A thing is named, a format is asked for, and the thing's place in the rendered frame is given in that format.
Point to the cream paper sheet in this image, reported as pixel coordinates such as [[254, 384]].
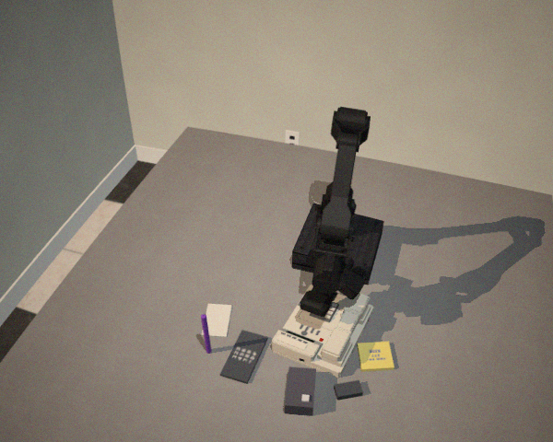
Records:
[[218, 319]]

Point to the black phone keypad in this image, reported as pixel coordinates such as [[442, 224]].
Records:
[[330, 313]]

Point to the yellow sticky note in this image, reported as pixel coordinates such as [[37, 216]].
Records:
[[375, 356]]

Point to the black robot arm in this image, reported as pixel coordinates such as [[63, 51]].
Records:
[[334, 225]]

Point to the purple cylinder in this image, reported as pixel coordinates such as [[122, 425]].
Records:
[[206, 333]]

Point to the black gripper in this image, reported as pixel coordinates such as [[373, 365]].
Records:
[[319, 303]]

